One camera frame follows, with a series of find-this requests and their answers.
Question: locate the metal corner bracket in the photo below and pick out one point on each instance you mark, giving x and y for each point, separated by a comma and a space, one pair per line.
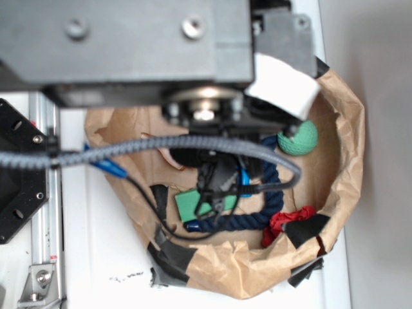
41, 289

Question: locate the brown paper bag bin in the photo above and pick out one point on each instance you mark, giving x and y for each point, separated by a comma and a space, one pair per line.
244, 264

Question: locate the red crumpled cloth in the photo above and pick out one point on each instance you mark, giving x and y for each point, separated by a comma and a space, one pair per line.
275, 225

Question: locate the black hexagonal base plate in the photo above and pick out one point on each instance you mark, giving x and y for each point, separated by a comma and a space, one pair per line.
23, 192

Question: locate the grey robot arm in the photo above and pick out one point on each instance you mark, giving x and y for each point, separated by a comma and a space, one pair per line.
225, 70

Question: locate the white paper tag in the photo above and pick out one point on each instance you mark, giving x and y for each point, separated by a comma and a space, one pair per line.
282, 86

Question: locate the aluminium extrusion rail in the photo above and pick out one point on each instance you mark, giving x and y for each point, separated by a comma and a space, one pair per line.
47, 230

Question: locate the green textured ball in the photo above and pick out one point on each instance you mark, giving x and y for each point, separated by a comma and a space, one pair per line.
302, 143

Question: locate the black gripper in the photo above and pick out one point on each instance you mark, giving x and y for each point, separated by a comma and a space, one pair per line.
218, 111

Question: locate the blue plastic bottle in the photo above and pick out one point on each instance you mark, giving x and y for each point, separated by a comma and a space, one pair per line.
244, 177

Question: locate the green rectangular block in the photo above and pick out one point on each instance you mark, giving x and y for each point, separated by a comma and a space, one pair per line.
187, 202

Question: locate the orange conch seashell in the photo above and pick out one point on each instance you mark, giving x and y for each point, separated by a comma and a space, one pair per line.
166, 154

